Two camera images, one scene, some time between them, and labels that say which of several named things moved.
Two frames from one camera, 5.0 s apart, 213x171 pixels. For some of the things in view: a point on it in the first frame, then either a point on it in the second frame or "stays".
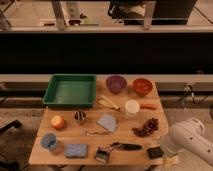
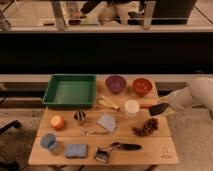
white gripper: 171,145 to 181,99
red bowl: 142,86 stays
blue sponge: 75,150 stays
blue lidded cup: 49,140 stays
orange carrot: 148,106 stays
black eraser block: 154,153 to 158,108
